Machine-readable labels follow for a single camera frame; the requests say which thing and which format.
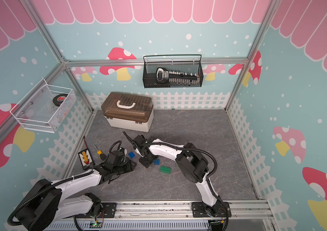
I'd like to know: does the green long lego brick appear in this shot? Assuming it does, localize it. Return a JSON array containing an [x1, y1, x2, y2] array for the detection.
[[159, 166, 171, 174]]

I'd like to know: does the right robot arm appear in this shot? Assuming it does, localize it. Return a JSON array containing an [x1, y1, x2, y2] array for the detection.
[[129, 135, 229, 217]]

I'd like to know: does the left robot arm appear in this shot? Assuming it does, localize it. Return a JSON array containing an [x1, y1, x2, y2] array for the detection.
[[7, 148, 136, 231]]

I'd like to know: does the brown lid tool box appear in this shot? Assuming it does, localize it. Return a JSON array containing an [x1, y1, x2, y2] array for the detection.
[[101, 92, 154, 132]]

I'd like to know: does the socket bit set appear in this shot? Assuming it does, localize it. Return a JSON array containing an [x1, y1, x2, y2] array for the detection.
[[154, 68, 202, 87]]

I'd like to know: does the black tape roll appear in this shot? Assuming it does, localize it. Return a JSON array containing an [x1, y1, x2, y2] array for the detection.
[[52, 93, 68, 107]]

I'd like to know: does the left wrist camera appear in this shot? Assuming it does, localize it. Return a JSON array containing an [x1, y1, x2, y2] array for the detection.
[[117, 147, 127, 157]]

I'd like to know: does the yellow handle screwdriver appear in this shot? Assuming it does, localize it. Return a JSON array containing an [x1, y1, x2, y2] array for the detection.
[[93, 145, 107, 161]]

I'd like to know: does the black wire wall basket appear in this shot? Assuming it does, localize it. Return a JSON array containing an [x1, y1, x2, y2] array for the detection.
[[142, 54, 204, 88]]

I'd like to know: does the white wire wall basket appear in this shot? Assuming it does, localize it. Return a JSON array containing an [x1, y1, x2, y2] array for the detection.
[[10, 79, 76, 133]]

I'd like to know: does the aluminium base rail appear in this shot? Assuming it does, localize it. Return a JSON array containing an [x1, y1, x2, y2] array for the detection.
[[47, 200, 278, 231]]

